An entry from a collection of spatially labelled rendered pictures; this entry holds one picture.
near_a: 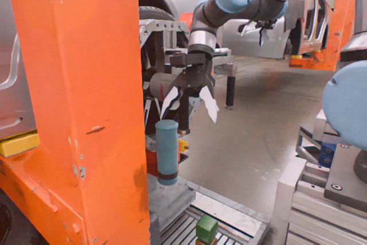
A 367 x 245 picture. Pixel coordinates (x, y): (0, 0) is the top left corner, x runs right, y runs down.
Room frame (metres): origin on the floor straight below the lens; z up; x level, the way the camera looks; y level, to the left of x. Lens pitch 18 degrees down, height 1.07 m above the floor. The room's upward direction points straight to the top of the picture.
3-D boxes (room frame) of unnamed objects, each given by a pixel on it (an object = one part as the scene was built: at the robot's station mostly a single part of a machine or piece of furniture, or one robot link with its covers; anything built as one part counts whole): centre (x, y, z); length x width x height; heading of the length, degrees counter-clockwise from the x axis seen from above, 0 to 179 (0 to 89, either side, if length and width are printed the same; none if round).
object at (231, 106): (1.00, -0.22, 0.83); 0.04 x 0.04 x 0.16
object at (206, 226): (0.43, -0.06, 0.64); 0.04 x 0.04 x 0.04; 52
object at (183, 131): (0.73, -0.01, 0.83); 0.04 x 0.04 x 0.16
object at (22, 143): (0.77, 0.59, 0.71); 0.14 x 0.14 x 0.05; 52
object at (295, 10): (3.60, -1.55, 1.36); 0.71 x 0.30 x 0.51; 142
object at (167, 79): (0.75, 0.02, 0.93); 0.09 x 0.05 x 0.05; 52
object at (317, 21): (5.47, -1.97, 1.49); 4.95 x 1.86 x 1.59; 142
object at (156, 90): (0.97, 0.02, 0.85); 0.21 x 0.14 x 0.14; 52
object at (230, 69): (1.02, -0.19, 0.93); 0.09 x 0.05 x 0.05; 52
